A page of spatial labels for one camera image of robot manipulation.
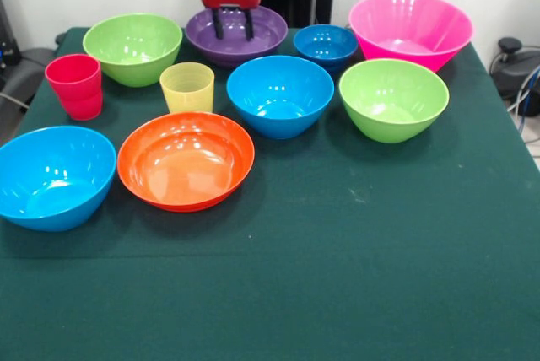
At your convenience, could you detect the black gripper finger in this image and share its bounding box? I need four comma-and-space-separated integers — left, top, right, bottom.
242, 8, 256, 40
212, 8, 225, 40

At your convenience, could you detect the purple plastic bowl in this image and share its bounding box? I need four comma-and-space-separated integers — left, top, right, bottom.
185, 5, 289, 69

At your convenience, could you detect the light blue plastic bowl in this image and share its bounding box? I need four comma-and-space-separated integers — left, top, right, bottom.
226, 55, 335, 140
0, 125, 118, 233

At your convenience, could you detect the yellow plastic cup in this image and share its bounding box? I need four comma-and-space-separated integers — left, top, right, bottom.
159, 62, 215, 115

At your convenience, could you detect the small dark blue bowl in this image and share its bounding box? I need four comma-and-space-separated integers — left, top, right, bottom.
293, 24, 359, 74

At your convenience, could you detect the green plastic bowl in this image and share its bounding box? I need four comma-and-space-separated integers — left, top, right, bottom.
82, 13, 184, 89
338, 58, 451, 144

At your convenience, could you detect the orange plastic bowl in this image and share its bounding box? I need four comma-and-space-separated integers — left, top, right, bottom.
116, 111, 256, 213

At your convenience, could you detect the red plastic cup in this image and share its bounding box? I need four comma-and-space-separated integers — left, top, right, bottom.
45, 53, 104, 121

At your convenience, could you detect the large magenta plastic bowl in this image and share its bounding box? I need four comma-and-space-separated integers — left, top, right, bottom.
348, 0, 476, 73

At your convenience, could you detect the black equipment case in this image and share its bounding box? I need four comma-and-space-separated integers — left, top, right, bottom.
0, 0, 22, 79

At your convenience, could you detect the dark green tablecloth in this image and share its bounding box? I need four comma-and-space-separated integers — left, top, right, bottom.
0, 26, 540, 361

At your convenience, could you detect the tangle of floor cables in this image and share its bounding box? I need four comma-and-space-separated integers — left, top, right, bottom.
505, 63, 540, 159

